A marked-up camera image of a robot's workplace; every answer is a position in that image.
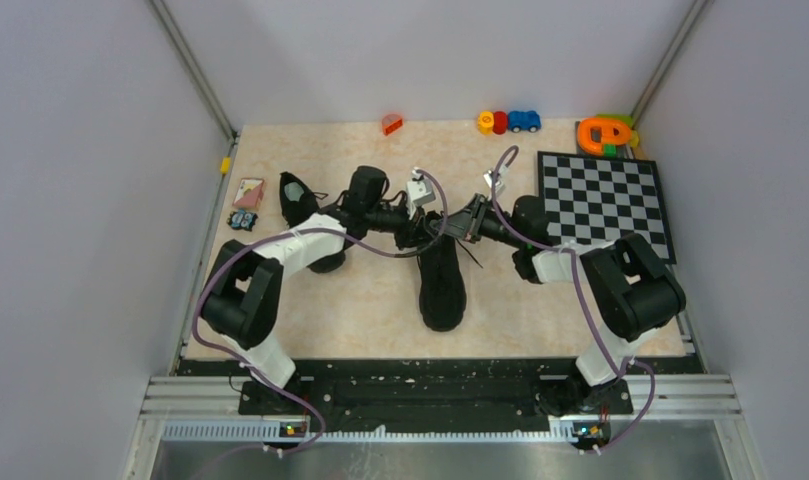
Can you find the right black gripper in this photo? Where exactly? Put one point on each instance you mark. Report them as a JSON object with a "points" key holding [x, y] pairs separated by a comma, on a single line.
{"points": [[459, 226]]}

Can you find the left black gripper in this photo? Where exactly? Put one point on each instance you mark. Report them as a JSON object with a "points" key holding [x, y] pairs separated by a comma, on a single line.
{"points": [[415, 232]]}

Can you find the black shoe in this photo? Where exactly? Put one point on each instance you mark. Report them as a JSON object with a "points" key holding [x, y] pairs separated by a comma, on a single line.
{"points": [[442, 296], [298, 202]]}

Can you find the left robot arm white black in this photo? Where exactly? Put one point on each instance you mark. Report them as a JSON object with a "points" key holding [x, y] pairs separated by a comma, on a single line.
{"points": [[241, 298]]}

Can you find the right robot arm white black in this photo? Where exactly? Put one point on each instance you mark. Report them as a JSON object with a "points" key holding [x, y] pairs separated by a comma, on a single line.
{"points": [[636, 295]]}

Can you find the yellow toy cylinder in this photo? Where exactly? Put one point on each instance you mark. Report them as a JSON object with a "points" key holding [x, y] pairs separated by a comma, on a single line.
{"points": [[485, 122]]}

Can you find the red toy cylinder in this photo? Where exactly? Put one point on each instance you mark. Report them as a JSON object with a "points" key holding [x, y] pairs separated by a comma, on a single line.
{"points": [[500, 122]]}

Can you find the orange toy brick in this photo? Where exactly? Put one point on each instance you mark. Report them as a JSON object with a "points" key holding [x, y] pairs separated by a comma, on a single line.
{"points": [[391, 123]]}

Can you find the blue toy car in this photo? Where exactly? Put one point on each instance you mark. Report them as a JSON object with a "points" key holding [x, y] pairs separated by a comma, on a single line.
{"points": [[518, 121]]}

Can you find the black white checkerboard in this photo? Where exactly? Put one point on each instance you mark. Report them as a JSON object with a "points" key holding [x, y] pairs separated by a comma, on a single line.
{"points": [[591, 199]]}

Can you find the pink triangle card box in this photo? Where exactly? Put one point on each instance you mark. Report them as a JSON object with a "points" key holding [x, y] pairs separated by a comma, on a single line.
{"points": [[250, 193]]}

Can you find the small blue black toy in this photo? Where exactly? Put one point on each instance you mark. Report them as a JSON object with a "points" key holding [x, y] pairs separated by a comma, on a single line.
{"points": [[242, 220]]}

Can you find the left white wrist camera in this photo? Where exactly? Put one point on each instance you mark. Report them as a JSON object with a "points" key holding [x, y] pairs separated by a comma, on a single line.
{"points": [[419, 191]]}

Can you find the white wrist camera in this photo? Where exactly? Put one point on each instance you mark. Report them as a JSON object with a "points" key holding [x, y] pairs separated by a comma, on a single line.
{"points": [[495, 180], [419, 191]]}

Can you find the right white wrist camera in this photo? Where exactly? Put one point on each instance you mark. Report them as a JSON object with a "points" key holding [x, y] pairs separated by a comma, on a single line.
{"points": [[495, 180]]}

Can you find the orange ring toy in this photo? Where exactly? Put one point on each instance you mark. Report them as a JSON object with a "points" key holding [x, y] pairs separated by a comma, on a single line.
{"points": [[595, 138]]}

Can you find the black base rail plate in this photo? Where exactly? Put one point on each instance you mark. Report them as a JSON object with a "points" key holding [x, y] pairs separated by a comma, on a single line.
{"points": [[440, 397]]}

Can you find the yellow clip on rail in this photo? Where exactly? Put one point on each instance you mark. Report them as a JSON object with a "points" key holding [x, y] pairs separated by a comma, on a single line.
{"points": [[225, 165]]}

